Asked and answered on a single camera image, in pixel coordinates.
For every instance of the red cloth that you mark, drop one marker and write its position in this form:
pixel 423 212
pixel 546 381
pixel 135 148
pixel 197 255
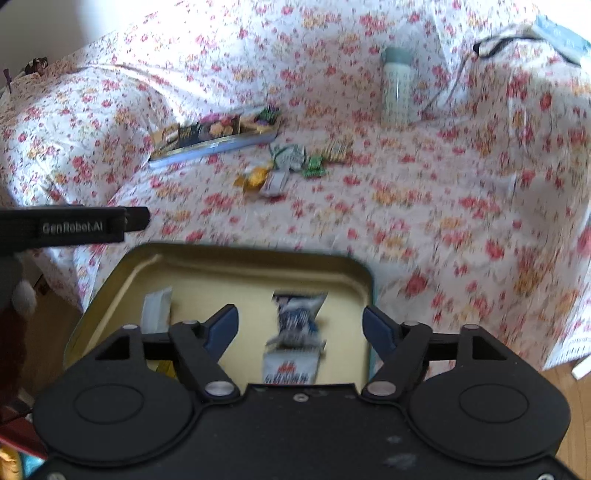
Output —
pixel 18 438

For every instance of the green gold snack packet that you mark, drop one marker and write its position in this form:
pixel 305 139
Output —
pixel 166 370

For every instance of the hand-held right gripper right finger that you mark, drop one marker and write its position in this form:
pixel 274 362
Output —
pixel 376 330

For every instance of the light blue pouch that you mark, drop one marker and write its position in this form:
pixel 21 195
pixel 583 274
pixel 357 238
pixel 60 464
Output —
pixel 556 39

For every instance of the white blue red snack packet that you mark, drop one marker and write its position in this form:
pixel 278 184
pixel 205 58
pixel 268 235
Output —
pixel 291 367

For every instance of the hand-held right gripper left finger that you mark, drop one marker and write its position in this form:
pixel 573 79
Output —
pixel 226 325

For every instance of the green wrapped candy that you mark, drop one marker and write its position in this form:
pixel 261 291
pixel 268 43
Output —
pixel 314 167

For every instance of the dark pin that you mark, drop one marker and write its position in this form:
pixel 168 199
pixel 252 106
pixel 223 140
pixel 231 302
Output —
pixel 7 79

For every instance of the green patterned water bottle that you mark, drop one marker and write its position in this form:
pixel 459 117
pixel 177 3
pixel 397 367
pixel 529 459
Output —
pixel 396 87

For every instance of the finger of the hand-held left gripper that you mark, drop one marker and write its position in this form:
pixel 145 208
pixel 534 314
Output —
pixel 137 219

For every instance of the plain white snack packet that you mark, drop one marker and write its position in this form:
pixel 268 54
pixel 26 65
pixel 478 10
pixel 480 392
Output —
pixel 157 309

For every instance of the white green snack packet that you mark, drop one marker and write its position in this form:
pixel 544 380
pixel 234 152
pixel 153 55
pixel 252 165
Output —
pixel 288 157

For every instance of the gold wrapped candy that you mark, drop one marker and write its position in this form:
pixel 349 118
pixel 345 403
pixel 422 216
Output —
pixel 251 179

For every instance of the gold rectangular tin lid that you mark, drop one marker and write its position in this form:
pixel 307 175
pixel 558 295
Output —
pixel 217 277

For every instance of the dark cracker packet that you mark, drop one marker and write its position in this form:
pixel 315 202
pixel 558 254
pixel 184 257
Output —
pixel 210 131

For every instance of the blue rectangular snack tin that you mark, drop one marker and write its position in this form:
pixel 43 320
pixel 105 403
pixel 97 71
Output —
pixel 217 143

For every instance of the brown figurine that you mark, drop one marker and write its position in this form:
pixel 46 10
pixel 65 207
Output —
pixel 37 65

